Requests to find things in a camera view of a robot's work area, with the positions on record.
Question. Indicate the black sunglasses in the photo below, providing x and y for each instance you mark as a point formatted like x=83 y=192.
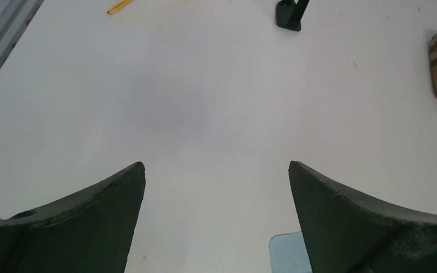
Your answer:
x=289 y=13

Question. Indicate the orange translucent sunglasses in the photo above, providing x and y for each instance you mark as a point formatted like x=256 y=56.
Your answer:
x=118 y=7

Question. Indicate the light blue cloth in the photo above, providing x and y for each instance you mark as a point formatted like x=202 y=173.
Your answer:
x=288 y=254

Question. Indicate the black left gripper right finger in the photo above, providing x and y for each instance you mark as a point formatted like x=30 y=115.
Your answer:
x=346 y=230

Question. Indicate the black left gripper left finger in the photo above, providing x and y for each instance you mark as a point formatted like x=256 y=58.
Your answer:
x=90 y=230

